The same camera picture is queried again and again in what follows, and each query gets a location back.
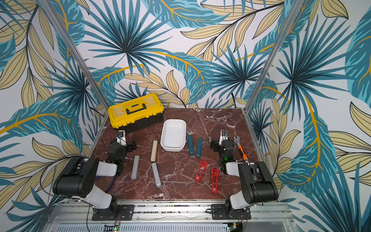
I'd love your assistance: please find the teal block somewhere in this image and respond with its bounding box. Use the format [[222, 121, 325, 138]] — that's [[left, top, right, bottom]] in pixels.
[[187, 134, 194, 155], [196, 138, 203, 158]]

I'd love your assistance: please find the white rectangular tray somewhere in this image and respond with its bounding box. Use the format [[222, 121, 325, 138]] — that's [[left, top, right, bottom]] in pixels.
[[160, 119, 186, 152]]

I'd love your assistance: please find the grey block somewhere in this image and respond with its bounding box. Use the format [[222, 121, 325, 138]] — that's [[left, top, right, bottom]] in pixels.
[[151, 162, 161, 188], [131, 155, 140, 180]]

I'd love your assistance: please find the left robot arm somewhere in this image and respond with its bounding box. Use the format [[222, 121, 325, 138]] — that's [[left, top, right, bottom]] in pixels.
[[52, 131, 137, 221]]

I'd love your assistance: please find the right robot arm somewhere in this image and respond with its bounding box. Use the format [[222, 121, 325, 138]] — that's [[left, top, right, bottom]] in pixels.
[[211, 129, 279, 220]]

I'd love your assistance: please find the red clip left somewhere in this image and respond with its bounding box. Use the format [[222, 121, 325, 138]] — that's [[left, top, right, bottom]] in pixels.
[[195, 159, 209, 182]]

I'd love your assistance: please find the red clip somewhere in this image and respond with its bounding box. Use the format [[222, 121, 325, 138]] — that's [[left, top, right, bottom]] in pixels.
[[211, 168, 219, 194], [195, 159, 209, 182]]

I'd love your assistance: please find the red clip right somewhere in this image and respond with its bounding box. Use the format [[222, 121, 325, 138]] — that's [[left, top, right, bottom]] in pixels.
[[211, 168, 219, 194]]

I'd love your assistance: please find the beige wooden block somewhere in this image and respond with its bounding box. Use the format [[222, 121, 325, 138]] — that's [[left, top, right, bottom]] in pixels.
[[150, 140, 158, 162]]

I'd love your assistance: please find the yellow black toolbox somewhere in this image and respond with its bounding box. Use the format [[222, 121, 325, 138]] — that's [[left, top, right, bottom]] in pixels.
[[108, 93, 164, 133]]

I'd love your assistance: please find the orange handled adjustable wrench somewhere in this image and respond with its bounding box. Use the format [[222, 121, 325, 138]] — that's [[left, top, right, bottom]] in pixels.
[[234, 135, 249, 163]]

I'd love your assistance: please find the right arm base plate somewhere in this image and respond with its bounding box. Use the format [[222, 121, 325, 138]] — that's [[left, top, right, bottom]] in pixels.
[[211, 204, 251, 220]]

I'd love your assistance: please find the left aluminium frame post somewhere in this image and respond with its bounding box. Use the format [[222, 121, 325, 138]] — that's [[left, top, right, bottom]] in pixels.
[[39, 0, 109, 111]]

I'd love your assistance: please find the aluminium frame post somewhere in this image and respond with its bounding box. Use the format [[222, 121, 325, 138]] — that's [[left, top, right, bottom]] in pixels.
[[244, 1, 304, 114], [39, 0, 109, 111]]

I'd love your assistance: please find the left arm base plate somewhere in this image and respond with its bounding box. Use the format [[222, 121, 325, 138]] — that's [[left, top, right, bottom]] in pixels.
[[92, 205, 134, 221]]

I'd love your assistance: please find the aluminium front rail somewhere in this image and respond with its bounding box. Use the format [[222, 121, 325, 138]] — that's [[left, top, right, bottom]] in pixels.
[[43, 200, 299, 232]]

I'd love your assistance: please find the right aluminium frame post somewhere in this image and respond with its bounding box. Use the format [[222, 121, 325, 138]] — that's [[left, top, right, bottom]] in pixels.
[[244, 1, 304, 114]]

